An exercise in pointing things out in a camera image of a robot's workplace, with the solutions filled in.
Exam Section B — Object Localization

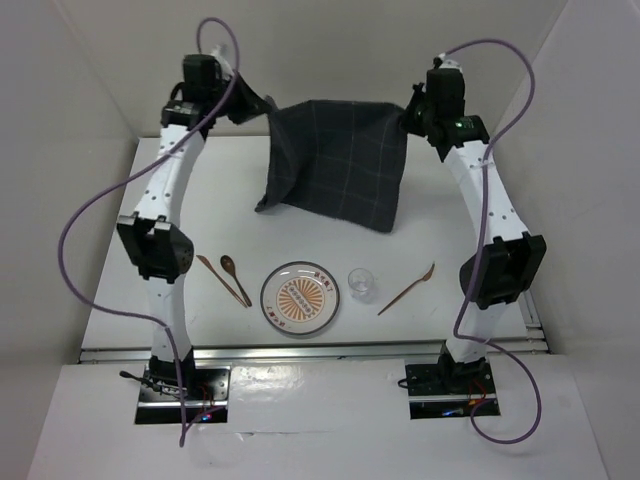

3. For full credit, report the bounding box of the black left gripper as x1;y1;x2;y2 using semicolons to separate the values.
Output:
205;67;270;124

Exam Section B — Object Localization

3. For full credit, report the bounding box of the dark grey checked cloth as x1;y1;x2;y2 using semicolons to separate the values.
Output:
255;100;408;233

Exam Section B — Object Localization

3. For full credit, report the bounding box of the dark wooden spoon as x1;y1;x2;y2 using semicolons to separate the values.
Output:
220;255;252;307

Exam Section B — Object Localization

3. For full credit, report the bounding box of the copper knife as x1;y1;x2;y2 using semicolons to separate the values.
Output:
196;254;248;308

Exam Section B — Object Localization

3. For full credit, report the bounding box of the clear drinking glass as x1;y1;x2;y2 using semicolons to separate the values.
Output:
348;268;376;304

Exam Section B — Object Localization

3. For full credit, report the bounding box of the white plate with orange pattern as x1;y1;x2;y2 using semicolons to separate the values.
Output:
260;261;341;337

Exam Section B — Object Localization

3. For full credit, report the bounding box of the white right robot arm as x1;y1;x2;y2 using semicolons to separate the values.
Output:
401;54;547;393

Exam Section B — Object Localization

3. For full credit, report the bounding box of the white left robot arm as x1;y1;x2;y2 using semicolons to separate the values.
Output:
116;53;271;399

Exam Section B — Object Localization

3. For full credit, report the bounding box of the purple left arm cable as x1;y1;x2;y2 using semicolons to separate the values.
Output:
57;17;247;448

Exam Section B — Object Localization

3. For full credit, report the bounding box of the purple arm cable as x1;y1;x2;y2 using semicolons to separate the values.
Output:
57;17;247;448
439;38;544;446

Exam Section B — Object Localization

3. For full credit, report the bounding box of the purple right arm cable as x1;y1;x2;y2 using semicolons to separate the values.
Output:
439;38;544;446

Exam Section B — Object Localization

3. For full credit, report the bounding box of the aluminium right side rail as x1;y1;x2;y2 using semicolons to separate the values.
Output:
519;291;546;341

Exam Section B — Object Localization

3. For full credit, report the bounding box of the aluminium rail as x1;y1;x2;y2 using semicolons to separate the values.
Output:
519;291;546;341
77;337;551;365

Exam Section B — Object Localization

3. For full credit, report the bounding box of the aluminium front rail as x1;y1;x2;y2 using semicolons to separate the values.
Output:
77;337;551;365

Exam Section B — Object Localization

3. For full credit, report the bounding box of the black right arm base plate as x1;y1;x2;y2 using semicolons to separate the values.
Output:
397;359;501;420

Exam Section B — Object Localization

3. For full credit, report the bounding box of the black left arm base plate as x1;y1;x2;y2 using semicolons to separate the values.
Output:
134;366;231;425

